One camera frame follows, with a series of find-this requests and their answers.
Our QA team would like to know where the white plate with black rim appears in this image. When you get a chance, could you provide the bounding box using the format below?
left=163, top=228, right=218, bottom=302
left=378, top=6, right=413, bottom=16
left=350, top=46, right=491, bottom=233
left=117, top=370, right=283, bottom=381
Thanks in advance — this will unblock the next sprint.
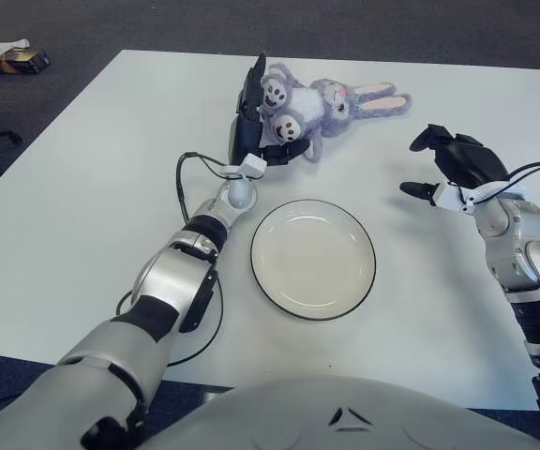
left=249, top=199, right=377, bottom=322

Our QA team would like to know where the purple plush bunny doll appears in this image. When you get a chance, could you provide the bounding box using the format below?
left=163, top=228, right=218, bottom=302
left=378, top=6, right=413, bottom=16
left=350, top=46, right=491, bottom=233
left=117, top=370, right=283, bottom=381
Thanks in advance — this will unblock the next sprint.
left=256, top=63, right=413, bottom=164

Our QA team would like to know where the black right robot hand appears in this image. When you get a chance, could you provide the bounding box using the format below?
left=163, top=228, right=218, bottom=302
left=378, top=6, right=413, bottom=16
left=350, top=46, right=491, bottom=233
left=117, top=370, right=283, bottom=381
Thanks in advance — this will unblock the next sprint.
left=399, top=124, right=510, bottom=205

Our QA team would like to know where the black cardboard box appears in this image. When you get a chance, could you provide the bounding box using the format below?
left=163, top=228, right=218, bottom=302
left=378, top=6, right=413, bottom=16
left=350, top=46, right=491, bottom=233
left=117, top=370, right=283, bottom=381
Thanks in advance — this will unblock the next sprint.
left=0, top=47, right=52, bottom=75

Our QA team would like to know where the grey robot torso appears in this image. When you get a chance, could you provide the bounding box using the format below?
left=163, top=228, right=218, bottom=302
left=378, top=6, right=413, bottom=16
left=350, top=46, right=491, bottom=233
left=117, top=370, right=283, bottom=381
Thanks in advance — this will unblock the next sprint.
left=142, top=374, right=540, bottom=450

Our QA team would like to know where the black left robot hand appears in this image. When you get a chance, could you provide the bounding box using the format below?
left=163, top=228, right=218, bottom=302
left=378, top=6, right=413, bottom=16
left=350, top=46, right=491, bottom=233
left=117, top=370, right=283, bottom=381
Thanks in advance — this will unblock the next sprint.
left=226, top=51, right=316, bottom=168

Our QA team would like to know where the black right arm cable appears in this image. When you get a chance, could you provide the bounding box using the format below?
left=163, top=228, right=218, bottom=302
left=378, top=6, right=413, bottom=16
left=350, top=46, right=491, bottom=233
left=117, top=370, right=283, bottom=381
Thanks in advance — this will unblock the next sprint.
left=461, top=161, right=540, bottom=257

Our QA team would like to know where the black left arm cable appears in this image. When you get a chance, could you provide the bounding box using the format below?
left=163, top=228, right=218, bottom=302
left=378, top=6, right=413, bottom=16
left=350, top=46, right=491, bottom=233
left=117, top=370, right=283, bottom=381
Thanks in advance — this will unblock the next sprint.
left=114, top=152, right=233, bottom=367

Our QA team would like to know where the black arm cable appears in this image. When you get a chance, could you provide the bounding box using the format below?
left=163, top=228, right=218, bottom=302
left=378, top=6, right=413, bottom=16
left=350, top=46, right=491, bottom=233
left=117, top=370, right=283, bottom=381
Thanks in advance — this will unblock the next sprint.
left=114, top=152, right=233, bottom=367
left=461, top=161, right=540, bottom=257

